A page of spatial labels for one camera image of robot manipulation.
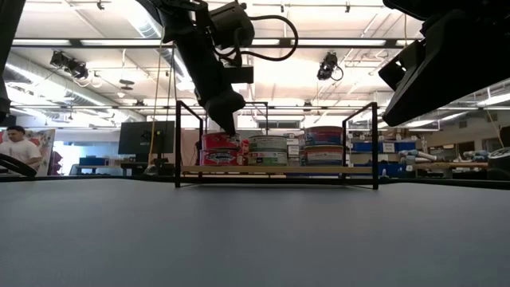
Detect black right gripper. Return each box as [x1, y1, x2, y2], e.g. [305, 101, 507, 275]
[381, 8, 510, 128]

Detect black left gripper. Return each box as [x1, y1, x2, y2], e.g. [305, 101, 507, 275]
[194, 65, 247, 137]

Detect blue storage bins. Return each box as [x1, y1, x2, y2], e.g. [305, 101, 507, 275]
[352, 141, 418, 155]

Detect wooden workbench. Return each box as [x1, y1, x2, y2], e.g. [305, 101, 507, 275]
[414, 161, 489, 171]

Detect blue bin white print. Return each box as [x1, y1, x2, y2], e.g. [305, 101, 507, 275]
[377, 161, 399, 179]

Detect black computer monitor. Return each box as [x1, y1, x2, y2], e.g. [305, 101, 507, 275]
[117, 121, 176, 156]

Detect black round object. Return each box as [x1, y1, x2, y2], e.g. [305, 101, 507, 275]
[487, 146, 510, 171]

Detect blue table mat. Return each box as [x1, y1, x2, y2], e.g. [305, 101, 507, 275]
[0, 175, 510, 287]

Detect blue crate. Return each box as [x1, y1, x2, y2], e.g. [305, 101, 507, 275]
[78, 156, 108, 167]

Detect black ceiling spotlight cluster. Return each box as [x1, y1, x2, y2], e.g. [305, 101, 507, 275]
[49, 50, 90, 81]

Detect colourful printed cloth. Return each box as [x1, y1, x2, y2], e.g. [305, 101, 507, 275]
[0, 127, 57, 177]

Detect person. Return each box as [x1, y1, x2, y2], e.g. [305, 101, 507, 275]
[0, 125, 44, 171]

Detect thin black gantry frame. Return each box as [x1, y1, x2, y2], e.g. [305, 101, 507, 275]
[242, 100, 270, 136]

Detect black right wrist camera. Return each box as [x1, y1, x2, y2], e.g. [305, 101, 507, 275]
[377, 38, 428, 92]

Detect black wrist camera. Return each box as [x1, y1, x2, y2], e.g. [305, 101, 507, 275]
[377, 38, 428, 92]
[222, 65, 255, 85]

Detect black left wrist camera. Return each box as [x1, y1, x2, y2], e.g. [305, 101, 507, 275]
[222, 65, 255, 85]

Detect wooden shelf black wire frame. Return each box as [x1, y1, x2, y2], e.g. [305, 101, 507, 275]
[174, 100, 379, 191]

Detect yellow hanging cable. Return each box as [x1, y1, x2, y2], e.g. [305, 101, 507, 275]
[147, 27, 167, 165]

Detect black table frame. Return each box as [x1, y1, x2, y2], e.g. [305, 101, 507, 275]
[0, 174, 510, 191]

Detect black ceiling-hung camera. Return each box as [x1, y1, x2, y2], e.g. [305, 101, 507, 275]
[316, 51, 344, 82]

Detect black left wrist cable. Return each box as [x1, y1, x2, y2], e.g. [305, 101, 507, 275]
[214, 14, 300, 68]

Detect thick black curved cable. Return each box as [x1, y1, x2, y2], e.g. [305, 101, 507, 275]
[0, 153, 39, 179]

